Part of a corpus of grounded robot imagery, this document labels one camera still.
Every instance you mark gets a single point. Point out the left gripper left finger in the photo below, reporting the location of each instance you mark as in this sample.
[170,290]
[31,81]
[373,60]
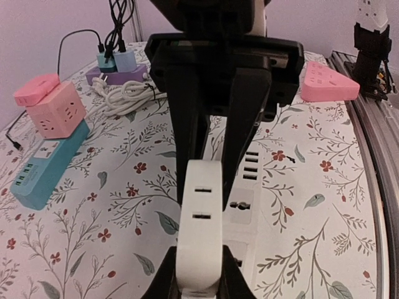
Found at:
[164,284]

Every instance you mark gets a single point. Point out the pink cube socket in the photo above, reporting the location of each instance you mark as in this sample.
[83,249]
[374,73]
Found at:
[58,114]

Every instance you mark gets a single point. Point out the floral table mat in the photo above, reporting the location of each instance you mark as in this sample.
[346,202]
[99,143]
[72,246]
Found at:
[111,218]

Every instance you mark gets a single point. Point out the pink triangular power strip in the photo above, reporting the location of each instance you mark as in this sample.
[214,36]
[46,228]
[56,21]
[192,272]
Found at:
[323,84]

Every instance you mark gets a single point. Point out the right aluminium frame post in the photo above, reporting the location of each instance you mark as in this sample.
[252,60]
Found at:
[137,24]

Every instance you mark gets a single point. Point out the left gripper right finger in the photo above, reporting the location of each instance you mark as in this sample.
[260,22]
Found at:
[232,283]

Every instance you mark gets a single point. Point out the teal plug adapter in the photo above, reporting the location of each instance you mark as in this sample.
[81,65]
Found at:
[106,65]

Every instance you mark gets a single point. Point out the white power strip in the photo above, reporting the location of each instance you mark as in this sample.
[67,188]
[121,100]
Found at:
[241,216]

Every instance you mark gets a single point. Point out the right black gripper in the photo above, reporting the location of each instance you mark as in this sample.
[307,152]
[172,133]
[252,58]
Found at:
[235,78]

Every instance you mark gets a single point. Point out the light blue plug adapter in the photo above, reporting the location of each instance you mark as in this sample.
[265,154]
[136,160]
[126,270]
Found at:
[125,61]

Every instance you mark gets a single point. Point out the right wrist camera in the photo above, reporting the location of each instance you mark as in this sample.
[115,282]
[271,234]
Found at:
[216,19]

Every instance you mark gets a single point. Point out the aluminium front rail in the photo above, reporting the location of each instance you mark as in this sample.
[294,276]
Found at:
[376,125]

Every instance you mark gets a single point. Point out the purple power strip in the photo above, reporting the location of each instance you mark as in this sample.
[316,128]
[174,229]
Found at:
[140,74]

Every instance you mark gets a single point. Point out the teal power strip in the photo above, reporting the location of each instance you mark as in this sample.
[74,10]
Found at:
[37,179]

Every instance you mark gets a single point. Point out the white charger adapter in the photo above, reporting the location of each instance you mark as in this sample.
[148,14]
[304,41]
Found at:
[199,248]

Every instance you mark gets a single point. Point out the small pink square adapter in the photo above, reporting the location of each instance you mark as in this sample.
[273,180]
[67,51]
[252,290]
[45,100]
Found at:
[36,89]

